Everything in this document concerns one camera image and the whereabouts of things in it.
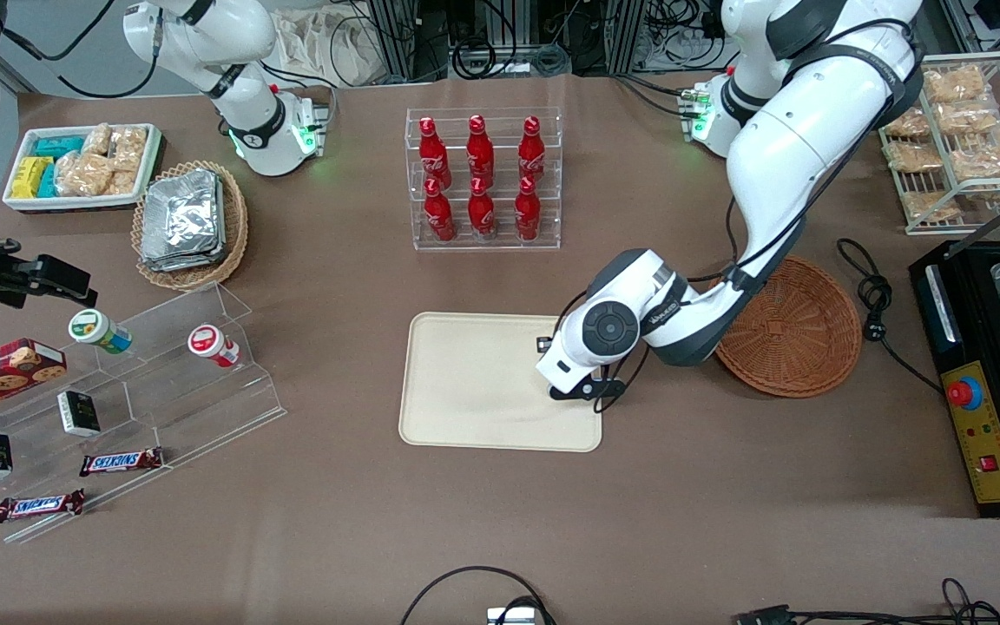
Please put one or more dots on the brown Snickers bar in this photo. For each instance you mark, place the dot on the brown Snickers bar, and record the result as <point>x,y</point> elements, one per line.
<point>121,461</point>
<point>38,505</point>

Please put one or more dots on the white rectangular snack tray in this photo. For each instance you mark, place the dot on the white rectangular snack tray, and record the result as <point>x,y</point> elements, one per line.
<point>75,202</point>

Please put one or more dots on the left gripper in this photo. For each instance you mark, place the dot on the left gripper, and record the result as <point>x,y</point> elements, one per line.
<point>543,344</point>

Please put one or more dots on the green lid yogurt cup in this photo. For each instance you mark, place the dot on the green lid yogurt cup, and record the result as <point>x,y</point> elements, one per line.
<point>94,328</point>

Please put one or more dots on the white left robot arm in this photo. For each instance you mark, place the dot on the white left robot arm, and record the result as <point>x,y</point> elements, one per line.
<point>795,148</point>

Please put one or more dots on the brown round wicker basket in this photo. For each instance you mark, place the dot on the brown round wicker basket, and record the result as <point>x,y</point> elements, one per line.
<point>799,338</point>

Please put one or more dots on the aluminium frame post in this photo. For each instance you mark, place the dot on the aluminium frame post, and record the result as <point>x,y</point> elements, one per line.
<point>400,39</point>

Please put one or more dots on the clear acrylic bottle rack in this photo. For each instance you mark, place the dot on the clear acrylic bottle rack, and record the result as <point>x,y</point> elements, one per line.
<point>483,246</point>

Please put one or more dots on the clear rice cracker bag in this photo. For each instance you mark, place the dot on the clear rice cracker bag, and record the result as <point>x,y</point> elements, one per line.
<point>121,182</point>
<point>128,148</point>
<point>97,139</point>
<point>83,174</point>

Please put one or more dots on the red lid yogurt cup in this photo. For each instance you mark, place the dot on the red lid yogurt cup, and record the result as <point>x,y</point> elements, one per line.
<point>209,342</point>

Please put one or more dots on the beige cloth bag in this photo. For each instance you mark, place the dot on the beige cloth bag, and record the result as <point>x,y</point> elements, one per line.
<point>326,43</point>

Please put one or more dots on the black appliance with yellow panel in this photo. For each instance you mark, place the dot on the black appliance with yellow panel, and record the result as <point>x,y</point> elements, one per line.
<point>969,295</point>

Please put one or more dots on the clear acrylic stepped display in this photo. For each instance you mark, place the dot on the clear acrylic stepped display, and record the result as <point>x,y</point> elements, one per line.
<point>205,408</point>

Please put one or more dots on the small silver device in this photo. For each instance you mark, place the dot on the small silver device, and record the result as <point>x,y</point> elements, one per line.
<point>513,616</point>

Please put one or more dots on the light oval wicker basket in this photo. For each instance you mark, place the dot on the light oval wicker basket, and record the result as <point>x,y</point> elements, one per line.
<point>192,273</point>

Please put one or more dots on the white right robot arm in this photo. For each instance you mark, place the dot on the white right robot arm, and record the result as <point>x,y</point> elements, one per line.
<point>240,35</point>

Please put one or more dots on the yellow snack pack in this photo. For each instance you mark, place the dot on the yellow snack pack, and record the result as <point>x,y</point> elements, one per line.
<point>29,178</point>

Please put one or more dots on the silver foil packs stack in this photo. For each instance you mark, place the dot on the silver foil packs stack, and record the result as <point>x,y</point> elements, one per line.
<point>180,217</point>

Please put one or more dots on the red cola bottle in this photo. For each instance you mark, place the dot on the red cola bottle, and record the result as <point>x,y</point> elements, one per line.
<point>482,215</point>
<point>434,156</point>
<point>480,154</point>
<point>527,215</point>
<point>440,217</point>
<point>532,154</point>

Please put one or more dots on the beige plastic tray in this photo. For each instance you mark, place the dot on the beige plastic tray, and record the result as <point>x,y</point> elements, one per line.
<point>474,382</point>

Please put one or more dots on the teal snack pack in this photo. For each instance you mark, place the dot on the teal snack pack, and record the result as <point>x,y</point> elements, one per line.
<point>48,180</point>
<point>59,146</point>

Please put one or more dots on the clear fried snack bag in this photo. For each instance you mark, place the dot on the clear fried snack bag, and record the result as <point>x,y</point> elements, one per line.
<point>908,123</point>
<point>914,156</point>
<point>930,206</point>
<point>956,84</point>
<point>969,118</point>
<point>986,156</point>

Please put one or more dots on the red emergency stop button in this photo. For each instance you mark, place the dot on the red emergency stop button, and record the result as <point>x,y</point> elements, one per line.
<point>965,393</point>

